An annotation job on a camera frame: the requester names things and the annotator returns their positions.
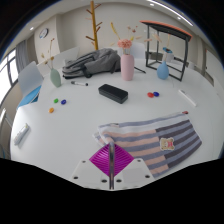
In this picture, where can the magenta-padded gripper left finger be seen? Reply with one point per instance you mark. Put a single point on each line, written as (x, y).
(101, 161)

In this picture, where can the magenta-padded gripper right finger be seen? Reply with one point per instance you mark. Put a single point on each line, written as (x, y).
(121, 161)

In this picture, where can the striped pink grey towel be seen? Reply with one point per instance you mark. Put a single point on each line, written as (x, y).
(143, 140)

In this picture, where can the black rectangular eraser box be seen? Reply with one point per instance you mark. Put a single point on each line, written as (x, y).
(113, 93)

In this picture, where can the blue round magnet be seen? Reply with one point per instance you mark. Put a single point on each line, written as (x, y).
(63, 102)
(156, 94)

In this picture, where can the orange round magnet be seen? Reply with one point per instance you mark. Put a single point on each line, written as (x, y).
(51, 110)

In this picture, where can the red round magnet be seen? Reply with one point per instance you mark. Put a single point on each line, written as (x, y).
(150, 94)

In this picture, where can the green round magnet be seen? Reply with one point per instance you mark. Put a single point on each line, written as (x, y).
(56, 100)

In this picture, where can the red pen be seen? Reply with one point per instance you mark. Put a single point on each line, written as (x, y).
(185, 112)

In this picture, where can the black and white marker pen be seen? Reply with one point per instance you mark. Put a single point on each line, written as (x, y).
(79, 83)

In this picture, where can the white slim remote control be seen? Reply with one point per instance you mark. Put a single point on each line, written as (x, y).
(187, 97)

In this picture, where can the pink vase with flowers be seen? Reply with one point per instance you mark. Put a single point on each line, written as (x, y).
(127, 68)

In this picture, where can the green vase with dried flowers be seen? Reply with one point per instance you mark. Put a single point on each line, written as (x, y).
(55, 79)

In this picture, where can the grey backpack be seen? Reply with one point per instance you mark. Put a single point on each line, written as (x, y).
(93, 63)

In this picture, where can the blue vase with dried stems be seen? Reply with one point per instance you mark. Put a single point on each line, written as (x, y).
(162, 71)

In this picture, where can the white chair with blue seat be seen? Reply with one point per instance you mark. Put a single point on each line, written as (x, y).
(30, 78)

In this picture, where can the window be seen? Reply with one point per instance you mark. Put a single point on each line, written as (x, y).
(6, 78)

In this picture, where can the grey curtain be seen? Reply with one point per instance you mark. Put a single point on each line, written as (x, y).
(21, 55)

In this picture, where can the yellow wooden coat rack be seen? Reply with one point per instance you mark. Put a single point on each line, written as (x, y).
(94, 26)

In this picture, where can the recessed ceiling spotlights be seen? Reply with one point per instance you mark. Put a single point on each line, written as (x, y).
(31, 28)

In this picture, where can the long ceiling light strip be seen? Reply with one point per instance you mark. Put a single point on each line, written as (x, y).
(173, 11)

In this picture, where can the black frame orange-top side table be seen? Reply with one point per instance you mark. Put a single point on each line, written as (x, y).
(166, 28)

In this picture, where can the round wall clock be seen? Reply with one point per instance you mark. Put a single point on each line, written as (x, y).
(43, 33)

